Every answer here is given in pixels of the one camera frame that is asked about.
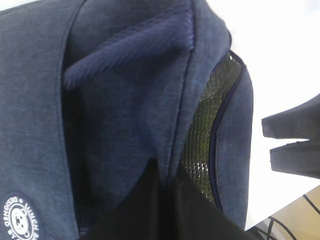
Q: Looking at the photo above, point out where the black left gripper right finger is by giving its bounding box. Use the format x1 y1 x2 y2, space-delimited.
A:
173 172 254 240

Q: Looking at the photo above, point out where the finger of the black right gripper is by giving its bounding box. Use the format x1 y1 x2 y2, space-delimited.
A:
269 140 320 179
261 95 320 140

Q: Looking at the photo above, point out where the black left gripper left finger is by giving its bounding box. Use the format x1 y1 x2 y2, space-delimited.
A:
87 159 165 240

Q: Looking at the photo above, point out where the dark navy lunch bag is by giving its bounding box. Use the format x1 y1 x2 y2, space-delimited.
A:
0 0 253 240

